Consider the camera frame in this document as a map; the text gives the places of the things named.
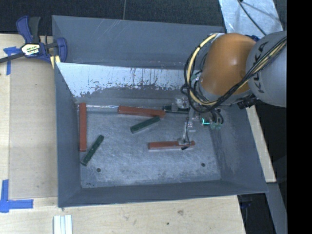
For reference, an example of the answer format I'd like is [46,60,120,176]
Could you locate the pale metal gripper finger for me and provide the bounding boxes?
[185,128,197,144]
[177,122,195,143]

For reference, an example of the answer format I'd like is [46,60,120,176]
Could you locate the red-brown flat block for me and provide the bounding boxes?
[78,102,88,153]
[147,140,196,152]
[117,105,166,118]

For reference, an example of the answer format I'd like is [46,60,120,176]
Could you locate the dark green flat block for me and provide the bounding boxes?
[162,105,191,114]
[130,116,161,134]
[80,135,105,167]

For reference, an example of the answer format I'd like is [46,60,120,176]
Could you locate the grey metal bin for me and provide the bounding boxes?
[51,15,270,208]

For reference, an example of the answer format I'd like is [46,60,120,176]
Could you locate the black cylinder on white bracket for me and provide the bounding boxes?
[236,95,257,110]

